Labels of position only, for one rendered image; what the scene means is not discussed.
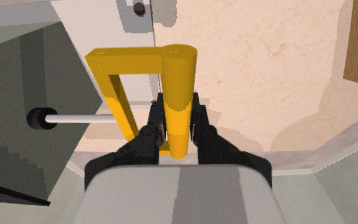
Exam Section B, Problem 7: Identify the grey flat base plate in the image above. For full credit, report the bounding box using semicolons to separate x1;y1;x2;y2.
0;0;161;109

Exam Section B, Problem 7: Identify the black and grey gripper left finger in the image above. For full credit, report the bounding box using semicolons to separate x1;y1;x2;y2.
84;92;166;190

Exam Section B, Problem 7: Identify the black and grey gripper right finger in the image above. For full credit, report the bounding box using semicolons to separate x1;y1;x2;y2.
190;92;272;189

